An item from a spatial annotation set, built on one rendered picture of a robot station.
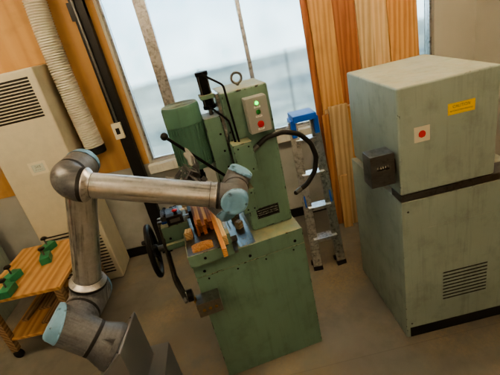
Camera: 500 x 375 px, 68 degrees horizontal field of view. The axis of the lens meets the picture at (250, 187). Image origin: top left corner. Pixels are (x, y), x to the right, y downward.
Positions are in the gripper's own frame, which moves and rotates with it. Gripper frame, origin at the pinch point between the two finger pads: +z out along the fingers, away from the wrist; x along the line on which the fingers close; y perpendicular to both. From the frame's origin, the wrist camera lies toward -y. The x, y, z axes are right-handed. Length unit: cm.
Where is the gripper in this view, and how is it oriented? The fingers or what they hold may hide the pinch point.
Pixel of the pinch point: (175, 162)
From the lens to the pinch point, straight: 160.7
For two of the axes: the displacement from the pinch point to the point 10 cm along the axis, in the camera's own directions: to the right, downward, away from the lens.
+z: -6.9, -5.8, 4.3
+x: -5.8, 8.0, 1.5
